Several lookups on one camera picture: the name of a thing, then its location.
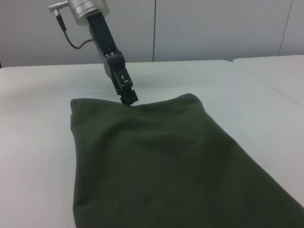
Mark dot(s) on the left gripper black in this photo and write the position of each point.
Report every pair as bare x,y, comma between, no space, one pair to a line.
104,47

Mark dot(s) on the dark green t-shirt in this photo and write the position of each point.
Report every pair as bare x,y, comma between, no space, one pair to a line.
166,166

